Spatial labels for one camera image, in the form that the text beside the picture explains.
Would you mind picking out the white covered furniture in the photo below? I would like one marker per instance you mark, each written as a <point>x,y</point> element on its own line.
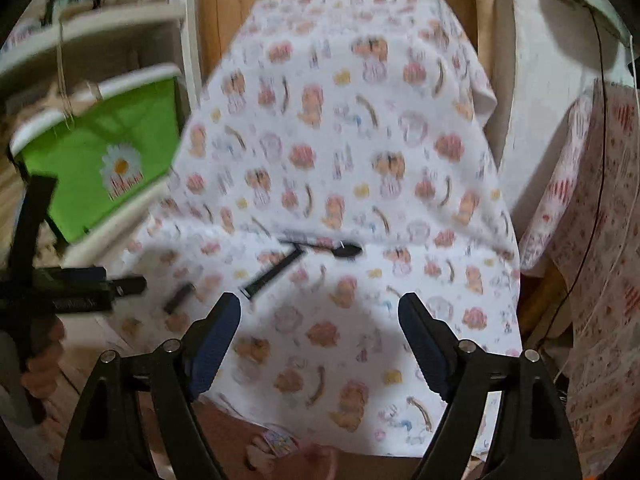
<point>545,110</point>

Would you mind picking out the red print cloth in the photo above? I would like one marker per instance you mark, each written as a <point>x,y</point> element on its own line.
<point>610,360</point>

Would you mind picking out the white shelf unit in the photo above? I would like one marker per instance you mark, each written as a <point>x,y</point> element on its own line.
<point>100,35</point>

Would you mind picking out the green plastic tub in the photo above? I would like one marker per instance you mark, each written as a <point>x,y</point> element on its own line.
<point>100,200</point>

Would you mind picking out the bear print cloth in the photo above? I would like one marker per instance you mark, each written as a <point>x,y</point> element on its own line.
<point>350,135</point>

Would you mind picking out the black plastic spoon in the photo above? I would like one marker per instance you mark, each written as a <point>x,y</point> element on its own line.
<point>345,251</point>

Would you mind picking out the dark brown key-shaped tool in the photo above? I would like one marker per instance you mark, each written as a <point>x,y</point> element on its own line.
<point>179,298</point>

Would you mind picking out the black bar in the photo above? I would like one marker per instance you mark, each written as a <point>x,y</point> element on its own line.
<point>272,275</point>

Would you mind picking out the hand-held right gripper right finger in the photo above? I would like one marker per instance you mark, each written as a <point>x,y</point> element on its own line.
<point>425,355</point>

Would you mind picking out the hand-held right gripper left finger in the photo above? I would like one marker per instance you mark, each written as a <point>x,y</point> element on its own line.
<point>215,355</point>

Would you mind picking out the person's left hand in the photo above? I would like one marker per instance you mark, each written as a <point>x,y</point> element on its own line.
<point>45,355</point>

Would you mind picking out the colourful printed packet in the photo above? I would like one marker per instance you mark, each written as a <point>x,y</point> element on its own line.
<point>282,442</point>

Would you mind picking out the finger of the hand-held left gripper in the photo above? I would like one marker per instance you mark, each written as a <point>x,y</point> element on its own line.
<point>125,286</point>
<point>85,274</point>

